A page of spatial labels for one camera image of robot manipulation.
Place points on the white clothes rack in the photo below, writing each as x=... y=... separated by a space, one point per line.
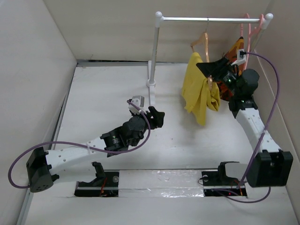
x=159 y=19

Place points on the pink plastic hanger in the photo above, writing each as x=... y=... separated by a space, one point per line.
x=251 y=32

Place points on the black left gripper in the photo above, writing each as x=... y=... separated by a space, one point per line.
x=155 y=122

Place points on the yellow trousers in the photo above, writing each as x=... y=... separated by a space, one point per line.
x=196 y=91

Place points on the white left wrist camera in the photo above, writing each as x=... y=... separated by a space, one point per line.
x=136 y=104

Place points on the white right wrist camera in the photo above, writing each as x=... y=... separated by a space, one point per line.
x=241 y=58

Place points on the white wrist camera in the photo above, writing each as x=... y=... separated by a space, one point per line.
x=241 y=58
x=136 y=104

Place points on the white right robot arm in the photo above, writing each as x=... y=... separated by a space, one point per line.
x=269 y=166

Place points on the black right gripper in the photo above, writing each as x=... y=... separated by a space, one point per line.
x=216 y=69

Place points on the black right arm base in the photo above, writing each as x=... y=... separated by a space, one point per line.
x=215 y=186

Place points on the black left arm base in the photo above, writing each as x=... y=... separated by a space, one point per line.
x=108 y=187

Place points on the wooden clothes hanger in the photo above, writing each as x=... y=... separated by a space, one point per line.
x=204 y=41

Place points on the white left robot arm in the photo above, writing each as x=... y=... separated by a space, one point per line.
x=44 y=168

